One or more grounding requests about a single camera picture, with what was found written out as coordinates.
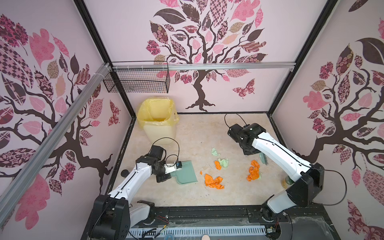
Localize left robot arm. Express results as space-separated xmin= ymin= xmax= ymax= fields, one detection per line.
xmin=88 ymin=146 xmax=182 ymax=240

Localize orange scrap near right arm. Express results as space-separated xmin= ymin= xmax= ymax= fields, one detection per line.
xmin=247 ymin=160 xmax=260 ymax=182

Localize aluminium rail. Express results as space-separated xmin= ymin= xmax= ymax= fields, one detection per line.
xmin=113 ymin=62 xmax=296 ymax=71
xmin=1 ymin=63 xmax=111 ymax=225

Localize small orange scrap right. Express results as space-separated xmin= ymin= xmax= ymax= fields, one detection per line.
xmin=214 ymin=161 xmax=222 ymax=170

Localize black wire basket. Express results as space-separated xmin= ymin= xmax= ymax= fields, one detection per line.
xmin=103 ymin=60 xmax=171 ymax=94

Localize green dustpan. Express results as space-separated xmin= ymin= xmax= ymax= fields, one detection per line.
xmin=171 ymin=161 xmax=198 ymax=185

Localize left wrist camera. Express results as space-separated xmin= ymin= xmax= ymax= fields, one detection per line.
xmin=164 ymin=161 xmax=183 ymax=174

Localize white slotted cable duct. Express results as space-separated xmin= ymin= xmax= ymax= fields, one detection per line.
xmin=123 ymin=226 xmax=267 ymax=240

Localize black base frame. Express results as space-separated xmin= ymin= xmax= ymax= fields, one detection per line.
xmin=80 ymin=203 xmax=341 ymax=240

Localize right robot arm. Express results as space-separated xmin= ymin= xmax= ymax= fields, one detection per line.
xmin=228 ymin=123 xmax=325 ymax=222

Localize aluminium rail back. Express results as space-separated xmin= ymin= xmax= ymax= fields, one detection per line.
xmin=113 ymin=62 xmax=296 ymax=71

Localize yellow-lined trash bin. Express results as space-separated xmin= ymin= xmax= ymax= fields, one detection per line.
xmin=137 ymin=98 xmax=179 ymax=145

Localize aluminium rail left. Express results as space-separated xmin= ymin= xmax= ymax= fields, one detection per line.
xmin=1 ymin=63 xmax=111 ymax=225

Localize pale green scrap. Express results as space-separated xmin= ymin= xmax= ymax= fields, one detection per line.
xmin=211 ymin=148 xmax=220 ymax=157

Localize green scrap right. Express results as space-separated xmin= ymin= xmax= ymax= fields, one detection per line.
xmin=218 ymin=159 xmax=229 ymax=168

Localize large orange paper scrap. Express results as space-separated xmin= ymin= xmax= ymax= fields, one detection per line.
xmin=205 ymin=174 xmax=225 ymax=190

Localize green tin can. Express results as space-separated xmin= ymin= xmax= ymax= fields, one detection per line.
xmin=282 ymin=176 xmax=295 ymax=189

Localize green hand brush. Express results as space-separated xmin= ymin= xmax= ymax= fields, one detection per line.
xmin=259 ymin=153 xmax=268 ymax=165

